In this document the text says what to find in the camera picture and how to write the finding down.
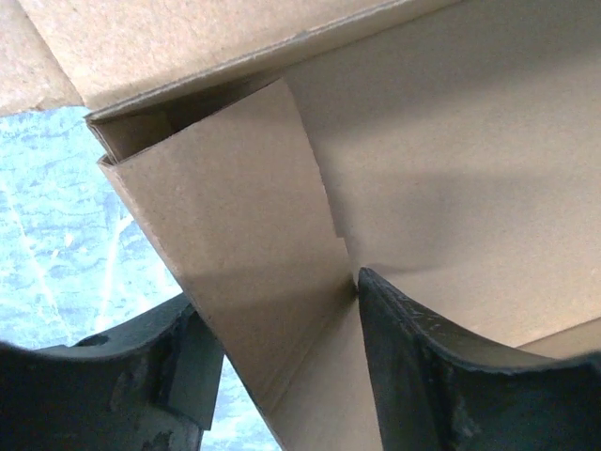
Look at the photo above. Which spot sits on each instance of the brown cardboard box sheet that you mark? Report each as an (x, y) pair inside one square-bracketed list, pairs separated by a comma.
[(270, 150)]

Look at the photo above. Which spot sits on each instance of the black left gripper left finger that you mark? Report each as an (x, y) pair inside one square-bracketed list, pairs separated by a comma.
[(149, 383)]

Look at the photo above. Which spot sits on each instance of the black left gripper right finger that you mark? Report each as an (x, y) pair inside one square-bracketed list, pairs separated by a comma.
[(439, 386)]

